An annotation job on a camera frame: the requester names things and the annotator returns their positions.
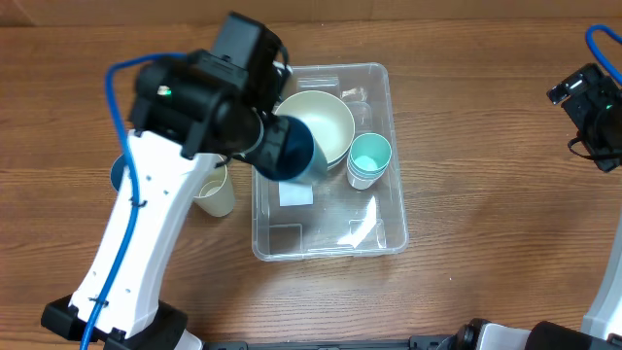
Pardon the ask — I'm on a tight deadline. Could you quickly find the white label in bin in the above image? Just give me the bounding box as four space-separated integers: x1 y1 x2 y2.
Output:
278 182 313 207

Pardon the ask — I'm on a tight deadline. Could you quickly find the black rail at table edge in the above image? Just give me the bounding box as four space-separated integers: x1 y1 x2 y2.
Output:
193 318 534 350

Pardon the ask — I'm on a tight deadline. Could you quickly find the beige tall cup front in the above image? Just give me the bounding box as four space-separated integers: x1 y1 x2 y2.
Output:
193 155 235 218

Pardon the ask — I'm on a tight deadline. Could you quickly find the dark blue tall cup front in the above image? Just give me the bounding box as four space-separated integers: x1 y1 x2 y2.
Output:
110 155 126 192

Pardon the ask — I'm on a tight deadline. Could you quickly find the dark blue tall cup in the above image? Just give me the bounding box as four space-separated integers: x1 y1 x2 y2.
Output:
110 155 126 192
256 116 328 185

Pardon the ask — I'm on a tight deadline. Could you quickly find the cream bowl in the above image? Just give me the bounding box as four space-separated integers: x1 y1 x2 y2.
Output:
275 90 356 169

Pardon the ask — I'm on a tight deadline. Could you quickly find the mint green small cup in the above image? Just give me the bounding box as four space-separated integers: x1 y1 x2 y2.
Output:
349 133 392 170

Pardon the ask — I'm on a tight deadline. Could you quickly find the pink small cup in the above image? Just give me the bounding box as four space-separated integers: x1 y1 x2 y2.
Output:
347 173 378 191

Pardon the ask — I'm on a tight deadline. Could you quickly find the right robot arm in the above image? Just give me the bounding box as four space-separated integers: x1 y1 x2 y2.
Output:
525 63 621 349

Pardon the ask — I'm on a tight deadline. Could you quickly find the clear plastic storage bin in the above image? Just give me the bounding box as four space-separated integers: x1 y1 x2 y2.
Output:
252 63 409 262

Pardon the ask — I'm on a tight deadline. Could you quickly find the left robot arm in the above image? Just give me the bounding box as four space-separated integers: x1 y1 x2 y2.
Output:
41 13 289 349

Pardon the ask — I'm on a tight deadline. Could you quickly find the grey small cup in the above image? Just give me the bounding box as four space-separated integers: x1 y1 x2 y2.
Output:
347 168 384 189

